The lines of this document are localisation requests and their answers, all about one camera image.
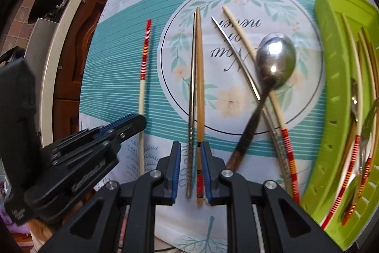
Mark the green plastic basket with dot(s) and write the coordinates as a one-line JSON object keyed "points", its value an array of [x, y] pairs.
{"points": [[331, 33]]}

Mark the metal fork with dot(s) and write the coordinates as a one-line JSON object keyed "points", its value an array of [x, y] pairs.
{"points": [[367, 134]]}

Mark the small metal spoon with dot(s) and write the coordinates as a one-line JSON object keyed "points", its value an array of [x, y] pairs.
{"points": [[354, 104]]}

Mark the thin dark brown chopstick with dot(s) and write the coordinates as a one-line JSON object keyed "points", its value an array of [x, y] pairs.
{"points": [[346, 149]]}

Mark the red striped pale chopstick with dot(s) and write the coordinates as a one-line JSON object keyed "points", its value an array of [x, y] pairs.
{"points": [[287, 146], [353, 152], [365, 173], [145, 57]]}

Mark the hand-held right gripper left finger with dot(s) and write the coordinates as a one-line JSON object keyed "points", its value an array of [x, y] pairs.
{"points": [[177, 170]]}

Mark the tan bamboo chopstick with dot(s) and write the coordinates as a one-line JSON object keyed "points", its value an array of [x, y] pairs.
{"points": [[200, 78]]}

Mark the brown wooden chopstick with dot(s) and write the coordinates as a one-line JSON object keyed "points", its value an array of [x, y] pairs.
{"points": [[365, 69], [370, 54]]}

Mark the large metal spoon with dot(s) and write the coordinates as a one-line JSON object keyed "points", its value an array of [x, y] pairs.
{"points": [[275, 60]]}

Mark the leaf print teal tablecloth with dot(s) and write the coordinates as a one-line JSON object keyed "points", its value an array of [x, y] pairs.
{"points": [[118, 63]]}

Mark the purple cloth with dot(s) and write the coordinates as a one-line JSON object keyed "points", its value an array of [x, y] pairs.
{"points": [[13, 217]]}

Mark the metal chopstick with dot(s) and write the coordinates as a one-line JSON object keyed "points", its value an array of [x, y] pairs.
{"points": [[280, 152], [192, 78]]}

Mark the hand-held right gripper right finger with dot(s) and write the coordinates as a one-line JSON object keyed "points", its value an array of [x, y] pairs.
{"points": [[206, 173]]}

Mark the grey box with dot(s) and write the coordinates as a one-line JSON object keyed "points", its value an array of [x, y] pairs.
{"points": [[41, 36]]}

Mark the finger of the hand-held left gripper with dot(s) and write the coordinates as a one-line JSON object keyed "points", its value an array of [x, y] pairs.
{"points": [[115, 124], [133, 127]]}

